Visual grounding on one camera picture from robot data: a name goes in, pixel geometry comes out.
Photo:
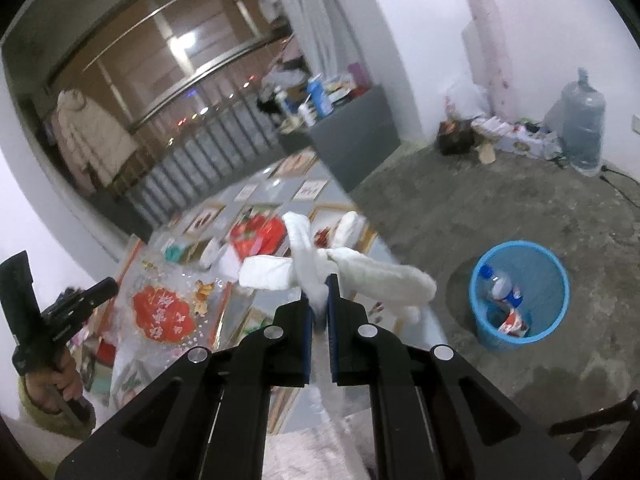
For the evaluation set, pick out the red printed packet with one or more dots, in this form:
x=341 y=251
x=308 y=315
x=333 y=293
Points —
x=260 y=235

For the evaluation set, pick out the metal window railing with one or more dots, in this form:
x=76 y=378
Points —
x=200 y=155

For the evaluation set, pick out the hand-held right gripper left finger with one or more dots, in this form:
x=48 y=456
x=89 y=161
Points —
x=306 y=345

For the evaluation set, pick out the white twisted tissue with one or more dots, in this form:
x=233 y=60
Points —
x=305 y=260

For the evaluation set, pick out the printed tablecloth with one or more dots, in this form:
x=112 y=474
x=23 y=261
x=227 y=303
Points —
x=280 y=195

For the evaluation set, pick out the person's left hand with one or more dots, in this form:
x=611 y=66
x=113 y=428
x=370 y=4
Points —
x=37 y=390

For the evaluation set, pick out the grey cabinet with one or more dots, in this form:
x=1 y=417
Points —
x=350 y=135

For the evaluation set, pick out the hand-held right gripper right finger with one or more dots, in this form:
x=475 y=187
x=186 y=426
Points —
x=334 y=345

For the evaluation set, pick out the red white wrapper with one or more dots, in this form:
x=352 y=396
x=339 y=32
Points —
x=515 y=322

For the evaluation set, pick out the blue plastic wastebasket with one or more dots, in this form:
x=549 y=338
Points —
x=545 y=280

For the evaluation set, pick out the white bottle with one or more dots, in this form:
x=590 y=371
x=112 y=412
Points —
x=306 y=116

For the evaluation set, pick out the clear bag of red packets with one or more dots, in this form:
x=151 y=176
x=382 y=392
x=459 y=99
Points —
x=160 y=315

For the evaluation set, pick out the white curtain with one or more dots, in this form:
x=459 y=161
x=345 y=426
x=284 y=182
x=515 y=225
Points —
x=320 y=20

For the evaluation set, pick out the cardboard scrap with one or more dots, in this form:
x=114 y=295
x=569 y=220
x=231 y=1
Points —
x=486 y=153

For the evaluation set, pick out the white puffy coat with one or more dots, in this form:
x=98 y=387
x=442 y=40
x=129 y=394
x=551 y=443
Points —
x=92 y=135

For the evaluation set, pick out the pile of clutter by wall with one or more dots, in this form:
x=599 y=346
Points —
x=520 y=142

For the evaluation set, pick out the teal small item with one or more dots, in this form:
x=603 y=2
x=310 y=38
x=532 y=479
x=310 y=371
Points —
x=172 y=253

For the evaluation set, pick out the plastic bottle with blue cap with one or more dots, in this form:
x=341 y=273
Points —
x=500 y=287

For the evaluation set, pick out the white plastic bag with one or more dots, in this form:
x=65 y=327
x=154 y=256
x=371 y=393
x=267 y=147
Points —
x=465 y=97

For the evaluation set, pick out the person's left forearm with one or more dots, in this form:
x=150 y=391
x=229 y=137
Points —
x=75 y=427

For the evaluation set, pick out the clear empty water jug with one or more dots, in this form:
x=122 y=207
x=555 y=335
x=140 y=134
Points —
x=582 y=120

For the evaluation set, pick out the pink container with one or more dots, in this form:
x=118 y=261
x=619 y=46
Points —
x=356 y=77

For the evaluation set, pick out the tall pink white board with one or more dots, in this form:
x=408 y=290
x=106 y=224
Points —
x=492 y=50

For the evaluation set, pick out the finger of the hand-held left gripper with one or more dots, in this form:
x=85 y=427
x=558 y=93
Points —
x=102 y=290

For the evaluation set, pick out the dark bag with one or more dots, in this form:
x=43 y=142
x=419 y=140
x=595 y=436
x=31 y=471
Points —
x=455 y=137

